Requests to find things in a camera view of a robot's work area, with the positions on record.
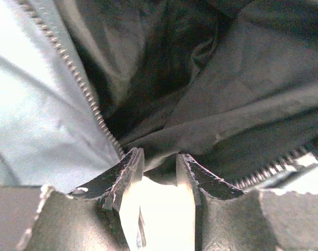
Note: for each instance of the dark green grey jacket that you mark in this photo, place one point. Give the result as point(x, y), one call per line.
point(232, 83)

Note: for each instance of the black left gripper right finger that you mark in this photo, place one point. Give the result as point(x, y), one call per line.
point(227, 218)

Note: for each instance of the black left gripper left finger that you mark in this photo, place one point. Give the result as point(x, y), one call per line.
point(102, 214)

